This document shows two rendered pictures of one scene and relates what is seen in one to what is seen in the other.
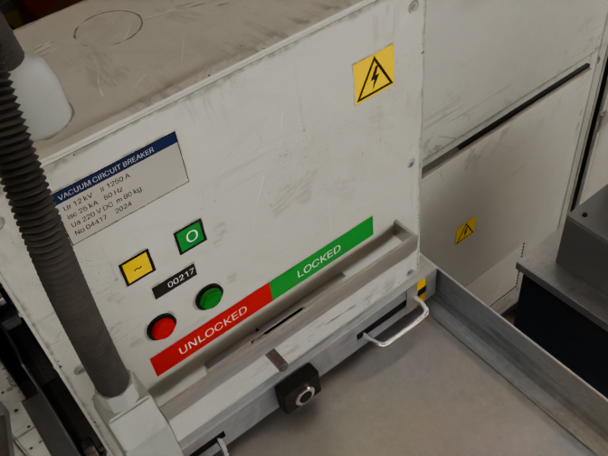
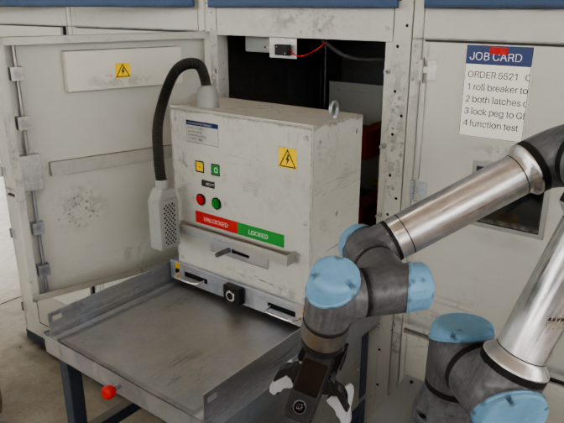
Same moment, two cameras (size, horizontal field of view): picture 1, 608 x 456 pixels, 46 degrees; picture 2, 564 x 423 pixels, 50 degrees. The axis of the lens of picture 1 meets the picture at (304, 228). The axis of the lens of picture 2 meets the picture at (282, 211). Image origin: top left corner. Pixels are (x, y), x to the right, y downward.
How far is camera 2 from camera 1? 144 cm
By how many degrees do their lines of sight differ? 63
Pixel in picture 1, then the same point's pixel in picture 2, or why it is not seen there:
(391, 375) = (259, 330)
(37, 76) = (204, 90)
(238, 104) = (237, 130)
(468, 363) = not seen: hidden behind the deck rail
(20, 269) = (175, 137)
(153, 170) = (210, 133)
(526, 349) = (276, 352)
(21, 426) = not seen: hidden behind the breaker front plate
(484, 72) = (498, 304)
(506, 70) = not seen: hidden behind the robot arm
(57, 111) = (204, 102)
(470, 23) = (484, 253)
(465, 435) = (228, 353)
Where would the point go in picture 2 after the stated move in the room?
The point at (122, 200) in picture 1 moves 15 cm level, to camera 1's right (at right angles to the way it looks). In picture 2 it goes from (201, 137) to (214, 148)
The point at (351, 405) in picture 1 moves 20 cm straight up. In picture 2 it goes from (237, 321) to (236, 253)
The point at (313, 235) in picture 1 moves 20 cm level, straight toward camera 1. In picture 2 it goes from (257, 217) to (180, 226)
